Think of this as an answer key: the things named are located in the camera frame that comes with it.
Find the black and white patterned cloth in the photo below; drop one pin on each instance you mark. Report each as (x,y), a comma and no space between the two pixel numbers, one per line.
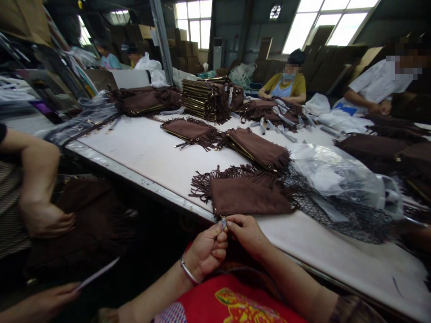
(343,215)

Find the white paper card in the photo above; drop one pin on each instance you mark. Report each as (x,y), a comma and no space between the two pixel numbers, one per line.
(98,272)

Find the white standing air conditioner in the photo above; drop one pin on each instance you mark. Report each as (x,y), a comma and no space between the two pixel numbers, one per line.
(218,55)

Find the person's left hand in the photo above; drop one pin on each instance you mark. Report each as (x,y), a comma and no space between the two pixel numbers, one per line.
(202,252)

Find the stack of cartons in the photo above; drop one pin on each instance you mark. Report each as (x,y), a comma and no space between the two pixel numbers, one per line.
(183,52)
(313,62)

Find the person's left index finger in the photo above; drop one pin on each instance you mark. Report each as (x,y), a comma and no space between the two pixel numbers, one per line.
(223,237)

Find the pile of brown fringed bags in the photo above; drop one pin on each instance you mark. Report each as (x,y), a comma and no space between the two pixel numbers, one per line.
(141,99)

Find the clear plastic bag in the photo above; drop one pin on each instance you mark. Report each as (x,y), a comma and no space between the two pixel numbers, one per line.
(340,175)

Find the person's right hand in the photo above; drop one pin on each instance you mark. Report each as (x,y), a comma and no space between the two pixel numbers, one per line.
(251,237)

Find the person's body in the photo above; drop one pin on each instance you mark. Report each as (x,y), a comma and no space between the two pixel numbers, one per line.
(219,302)

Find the person's right fingers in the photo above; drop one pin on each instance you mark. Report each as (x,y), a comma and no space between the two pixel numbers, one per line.
(237,240)

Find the pile of white packaging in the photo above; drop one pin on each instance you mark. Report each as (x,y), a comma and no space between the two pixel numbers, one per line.
(333,116)

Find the person's left fingers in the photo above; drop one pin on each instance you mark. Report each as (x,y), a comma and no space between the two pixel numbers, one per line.
(219,254)

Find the person's right thumb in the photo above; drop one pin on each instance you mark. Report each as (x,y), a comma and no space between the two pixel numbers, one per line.
(233,228)

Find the round wall fan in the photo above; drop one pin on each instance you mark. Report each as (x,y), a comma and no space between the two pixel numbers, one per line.
(275,11)

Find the person's left thumb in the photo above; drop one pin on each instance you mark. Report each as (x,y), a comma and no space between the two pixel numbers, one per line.
(213,230)

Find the pile of bags with wrapped pulls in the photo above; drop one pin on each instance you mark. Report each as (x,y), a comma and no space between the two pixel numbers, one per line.
(272,112)

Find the white plastic bag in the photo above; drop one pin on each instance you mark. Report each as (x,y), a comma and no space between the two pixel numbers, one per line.
(148,63)

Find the small grey zip pull wrapper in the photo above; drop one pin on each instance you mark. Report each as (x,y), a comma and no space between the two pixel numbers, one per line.
(223,224)

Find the heap of dark brown bags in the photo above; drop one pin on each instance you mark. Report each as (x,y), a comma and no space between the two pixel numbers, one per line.
(387,148)

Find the person's right index finger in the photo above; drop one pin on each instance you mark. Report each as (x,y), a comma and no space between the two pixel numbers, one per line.
(237,219)

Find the low stack of fringed bags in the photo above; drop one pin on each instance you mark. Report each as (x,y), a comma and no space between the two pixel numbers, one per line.
(257,148)

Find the brown fringed suede bag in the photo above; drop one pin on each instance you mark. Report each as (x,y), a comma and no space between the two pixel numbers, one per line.
(252,198)

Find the tall stack of zipped bags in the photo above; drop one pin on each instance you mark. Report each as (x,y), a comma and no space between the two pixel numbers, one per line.
(205,101)

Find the brown fringed bag on lap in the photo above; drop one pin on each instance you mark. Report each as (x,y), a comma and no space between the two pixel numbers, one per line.
(77,228)

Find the window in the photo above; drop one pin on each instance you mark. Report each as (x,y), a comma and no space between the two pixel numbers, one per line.
(328,22)
(193,22)

